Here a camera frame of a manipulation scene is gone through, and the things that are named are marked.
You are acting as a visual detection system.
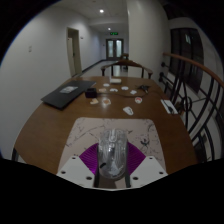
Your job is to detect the wooden chair with curved backrest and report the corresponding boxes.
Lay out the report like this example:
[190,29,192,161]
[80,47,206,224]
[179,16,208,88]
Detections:
[100,58,154,80]
[119,52,130,62]

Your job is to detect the white flat rectangular device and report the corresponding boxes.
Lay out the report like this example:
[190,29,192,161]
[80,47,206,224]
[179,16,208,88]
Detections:
[160,98,179,115]

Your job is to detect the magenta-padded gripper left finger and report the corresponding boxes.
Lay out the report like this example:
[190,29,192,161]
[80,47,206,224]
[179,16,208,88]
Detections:
[56,143,101,189]

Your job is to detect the small black box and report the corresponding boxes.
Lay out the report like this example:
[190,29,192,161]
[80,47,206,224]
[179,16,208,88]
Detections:
[84,87,97,99]

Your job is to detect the black railing with wooden handrail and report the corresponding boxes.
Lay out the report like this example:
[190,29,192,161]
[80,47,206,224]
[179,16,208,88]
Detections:
[159,28,224,164]

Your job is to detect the small white orange sticker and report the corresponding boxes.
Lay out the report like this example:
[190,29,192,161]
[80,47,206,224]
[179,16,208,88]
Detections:
[100,96,112,107]

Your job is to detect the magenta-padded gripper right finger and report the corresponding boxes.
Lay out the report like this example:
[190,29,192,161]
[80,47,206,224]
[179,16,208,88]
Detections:
[124,143,169,189]

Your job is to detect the black cable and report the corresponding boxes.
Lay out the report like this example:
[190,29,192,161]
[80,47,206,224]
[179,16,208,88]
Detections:
[113,84,178,113]

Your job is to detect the glass double door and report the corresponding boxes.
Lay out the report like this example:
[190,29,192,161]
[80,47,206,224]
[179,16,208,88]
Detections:
[105,38,125,62]

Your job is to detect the black flat laptop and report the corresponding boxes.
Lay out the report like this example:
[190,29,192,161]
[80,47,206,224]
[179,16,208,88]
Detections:
[40,79,97,110]

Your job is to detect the white marble-print mouse pad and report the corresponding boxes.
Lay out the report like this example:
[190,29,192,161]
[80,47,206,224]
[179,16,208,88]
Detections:
[58,116,167,174]

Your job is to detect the wooden side door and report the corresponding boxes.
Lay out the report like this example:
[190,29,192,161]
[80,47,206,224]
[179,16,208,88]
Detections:
[66,27,83,78]

